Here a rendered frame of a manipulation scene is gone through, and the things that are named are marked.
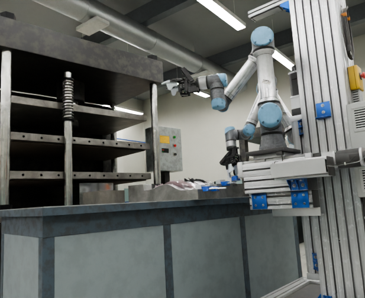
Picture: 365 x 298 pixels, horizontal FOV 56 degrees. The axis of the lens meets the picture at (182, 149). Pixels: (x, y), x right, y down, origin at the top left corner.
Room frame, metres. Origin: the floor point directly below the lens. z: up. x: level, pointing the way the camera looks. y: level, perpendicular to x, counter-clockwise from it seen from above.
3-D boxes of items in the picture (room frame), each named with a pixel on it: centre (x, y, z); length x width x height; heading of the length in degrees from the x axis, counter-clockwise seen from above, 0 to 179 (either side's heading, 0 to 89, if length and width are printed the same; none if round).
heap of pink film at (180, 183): (2.19, 0.07, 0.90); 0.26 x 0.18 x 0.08; 59
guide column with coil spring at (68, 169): (2.38, 0.79, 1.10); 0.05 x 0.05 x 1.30
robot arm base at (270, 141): (1.89, -0.50, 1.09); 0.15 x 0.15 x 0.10
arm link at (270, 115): (1.76, -0.47, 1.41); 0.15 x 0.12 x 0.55; 165
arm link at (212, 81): (1.83, -0.21, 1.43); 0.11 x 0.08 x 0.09; 75
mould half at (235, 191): (2.49, -0.14, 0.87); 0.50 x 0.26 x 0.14; 42
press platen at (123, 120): (2.79, 0.93, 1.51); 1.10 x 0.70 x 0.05; 132
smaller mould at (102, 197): (1.93, 0.45, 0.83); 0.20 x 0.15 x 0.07; 42
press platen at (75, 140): (2.78, 0.93, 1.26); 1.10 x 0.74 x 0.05; 132
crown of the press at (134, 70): (2.75, 0.89, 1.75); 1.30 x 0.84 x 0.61; 132
